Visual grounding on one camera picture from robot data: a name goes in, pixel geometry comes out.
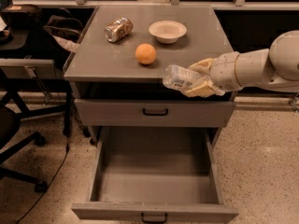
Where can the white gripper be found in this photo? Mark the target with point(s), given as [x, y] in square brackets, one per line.
[223, 71]

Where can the clear plastic water bottle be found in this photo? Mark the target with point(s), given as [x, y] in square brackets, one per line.
[179, 78]

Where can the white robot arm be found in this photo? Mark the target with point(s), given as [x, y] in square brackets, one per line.
[273, 69]

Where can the grey drawer cabinet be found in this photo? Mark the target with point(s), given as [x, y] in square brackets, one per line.
[102, 70]

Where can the open grey lower drawer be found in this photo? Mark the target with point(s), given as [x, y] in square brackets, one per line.
[154, 175]

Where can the closed grey upper drawer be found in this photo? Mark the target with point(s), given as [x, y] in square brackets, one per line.
[154, 113]

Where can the white paper bowl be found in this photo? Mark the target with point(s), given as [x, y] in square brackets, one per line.
[167, 32]

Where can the orange fruit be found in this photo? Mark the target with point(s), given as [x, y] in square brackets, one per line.
[145, 53]

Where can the crushed metallic soda can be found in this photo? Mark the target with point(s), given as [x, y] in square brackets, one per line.
[118, 29]

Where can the black backpack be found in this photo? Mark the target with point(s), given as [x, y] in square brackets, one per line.
[63, 32]

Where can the grey side desk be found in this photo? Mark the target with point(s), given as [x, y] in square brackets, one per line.
[30, 60]

